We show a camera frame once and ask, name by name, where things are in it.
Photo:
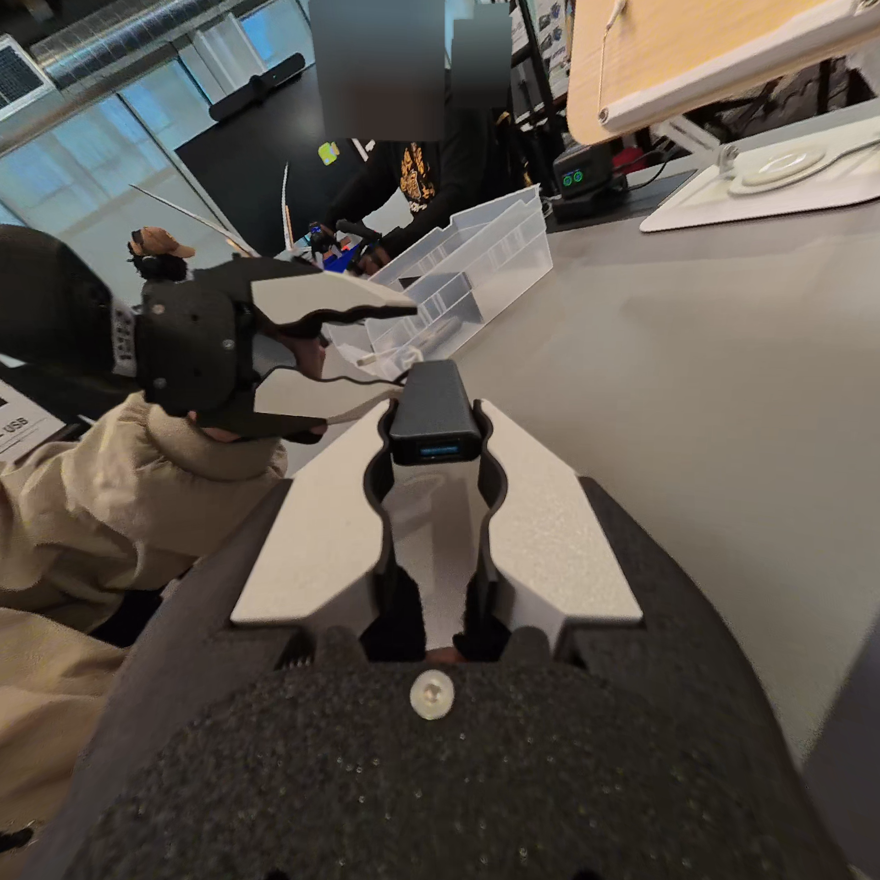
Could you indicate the black charger with green lights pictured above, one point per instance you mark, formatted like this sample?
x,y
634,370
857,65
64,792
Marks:
x,y
598,168

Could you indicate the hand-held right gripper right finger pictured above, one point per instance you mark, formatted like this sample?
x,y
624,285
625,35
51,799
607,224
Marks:
x,y
557,550

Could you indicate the wooden book stand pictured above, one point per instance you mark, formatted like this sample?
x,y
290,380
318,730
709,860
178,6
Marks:
x,y
687,55

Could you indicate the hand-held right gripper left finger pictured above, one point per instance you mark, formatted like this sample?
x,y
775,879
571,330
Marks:
x,y
323,543

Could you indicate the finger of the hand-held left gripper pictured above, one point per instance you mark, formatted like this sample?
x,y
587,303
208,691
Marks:
x,y
309,399
323,295

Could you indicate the person's beige jacket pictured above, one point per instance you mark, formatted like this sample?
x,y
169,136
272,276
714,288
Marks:
x,y
41,687

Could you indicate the person's left hand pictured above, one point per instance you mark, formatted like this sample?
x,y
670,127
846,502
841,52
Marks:
x,y
306,354

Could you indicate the black display screen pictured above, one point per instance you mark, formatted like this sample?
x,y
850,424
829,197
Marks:
x,y
240,172

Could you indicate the person's left forearm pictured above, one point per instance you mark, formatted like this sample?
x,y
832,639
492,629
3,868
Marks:
x,y
103,495

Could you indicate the black speaker bar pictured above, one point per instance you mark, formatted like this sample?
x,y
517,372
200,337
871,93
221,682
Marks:
x,y
258,86

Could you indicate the clear plastic bin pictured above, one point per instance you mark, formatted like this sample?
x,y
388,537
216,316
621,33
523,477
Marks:
x,y
495,254

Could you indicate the grey metal USB hub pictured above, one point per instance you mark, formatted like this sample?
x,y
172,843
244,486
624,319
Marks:
x,y
433,405

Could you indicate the silver ventilation duct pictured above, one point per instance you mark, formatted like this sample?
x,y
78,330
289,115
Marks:
x,y
137,34

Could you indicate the white paper sign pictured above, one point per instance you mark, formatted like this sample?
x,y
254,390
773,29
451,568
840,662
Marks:
x,y
27,426

